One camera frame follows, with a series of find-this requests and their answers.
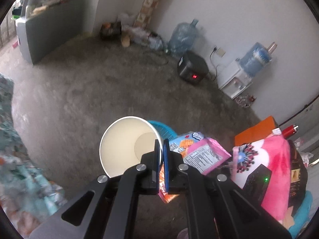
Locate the orange snack bag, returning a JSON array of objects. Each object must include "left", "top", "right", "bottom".
[{"left": 158, "top": 131, "right": 232, "bottom": 204}]

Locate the white paper cup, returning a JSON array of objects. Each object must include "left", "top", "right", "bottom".
[{"left": 99, "top": 116, "right": 163, "bottom": 177}]

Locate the blue jug on dispenser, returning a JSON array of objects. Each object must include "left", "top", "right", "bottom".
[{"left": 239, "top": 42, "right": 277, "bottom": 77}]

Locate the black tracker green light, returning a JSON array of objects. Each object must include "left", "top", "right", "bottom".
[{"left": 243, "top": 164, "right": 272, "bottom": 205}]

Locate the blue plastic trash basket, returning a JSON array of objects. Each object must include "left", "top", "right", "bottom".
[{"left": 148, "top": 120, "right": 178, "bottom": 140}]

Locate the pink floral blanket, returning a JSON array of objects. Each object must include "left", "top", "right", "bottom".
[{"left": 231, "top": 135, "right": 291, "bottom": 222}]

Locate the orange folder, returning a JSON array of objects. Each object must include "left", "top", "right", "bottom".
[{"left": 234, "top": 116, "right": 277, "bottom": 146}]

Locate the red lighter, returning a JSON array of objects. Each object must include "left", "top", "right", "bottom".
[{"left": 282, "top": 125, "right": 299, "bottom": 139}]

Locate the black rice cooker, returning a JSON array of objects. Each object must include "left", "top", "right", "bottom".
[{"left": 177, "top": 50, "right": 209, "bottom": 85}]

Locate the floral blue bedspread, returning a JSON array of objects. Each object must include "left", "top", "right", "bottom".
[{"left": 1, "top": 75, "right": 67, "bottom": 238}]

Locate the grey storage cabinet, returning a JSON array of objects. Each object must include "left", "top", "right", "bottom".
[{"left": 16, "top": 0, "right": 84, "bottom": 65}]

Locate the white water dispenser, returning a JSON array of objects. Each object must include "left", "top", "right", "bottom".
[{"left": 217, "top": 59, "right": 252, "bottom": 99}]

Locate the black bag on floor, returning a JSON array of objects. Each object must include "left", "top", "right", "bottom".
[{"left": 99, "top": 21, "right": 122, "bottom": 40}]

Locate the empty blue water jug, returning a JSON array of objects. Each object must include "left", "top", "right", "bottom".
[{"left": 168, "top": 19, "right": 198, "bottom": 57}]

